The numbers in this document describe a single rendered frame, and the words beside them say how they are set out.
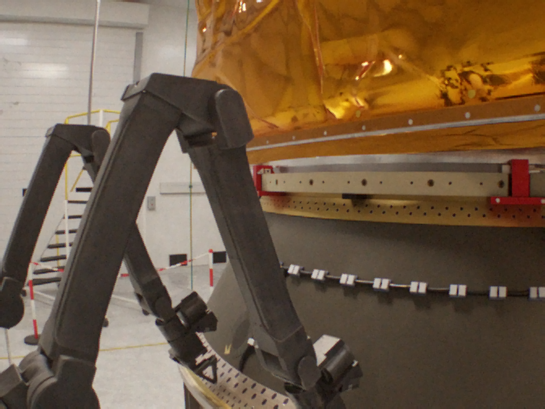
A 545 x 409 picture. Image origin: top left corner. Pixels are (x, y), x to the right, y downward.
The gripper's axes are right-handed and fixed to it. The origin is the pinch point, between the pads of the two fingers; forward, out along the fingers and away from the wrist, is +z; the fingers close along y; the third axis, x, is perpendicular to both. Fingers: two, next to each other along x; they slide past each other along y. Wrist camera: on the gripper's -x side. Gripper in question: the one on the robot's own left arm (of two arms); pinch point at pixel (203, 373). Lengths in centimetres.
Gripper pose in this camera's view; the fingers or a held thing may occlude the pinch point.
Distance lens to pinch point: 119.6
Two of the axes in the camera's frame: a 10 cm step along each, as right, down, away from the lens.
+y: -6.5, -0.3, 7.6
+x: -6.6, 5.2, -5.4
